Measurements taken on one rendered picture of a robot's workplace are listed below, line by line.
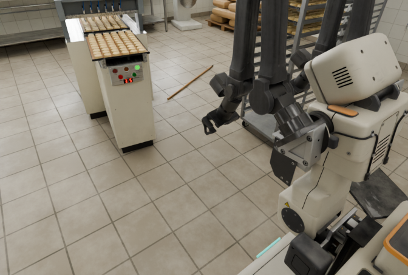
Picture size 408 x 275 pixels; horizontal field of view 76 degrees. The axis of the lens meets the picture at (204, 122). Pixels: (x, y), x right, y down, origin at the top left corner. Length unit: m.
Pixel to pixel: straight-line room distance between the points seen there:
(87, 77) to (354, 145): 2.44
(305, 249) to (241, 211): 1.03
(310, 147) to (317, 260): 0.45
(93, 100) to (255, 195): 1.84
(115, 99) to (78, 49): 0.74
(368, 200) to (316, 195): 1.42
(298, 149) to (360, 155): 0.15
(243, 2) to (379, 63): 0.38
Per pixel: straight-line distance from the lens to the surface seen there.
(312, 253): 1.02
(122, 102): 2.16
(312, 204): 0.98
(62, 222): 2.13
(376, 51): 0.82
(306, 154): 0.70
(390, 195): 2.51
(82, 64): 2.74
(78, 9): 2.69
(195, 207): 1.99
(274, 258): 1.52
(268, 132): 2.47
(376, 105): 0.78
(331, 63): 0.75
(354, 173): 0.87
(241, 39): 0.76
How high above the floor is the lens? 1.59
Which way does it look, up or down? 35 degrees down
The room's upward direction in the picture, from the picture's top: 1 degrees clockwise
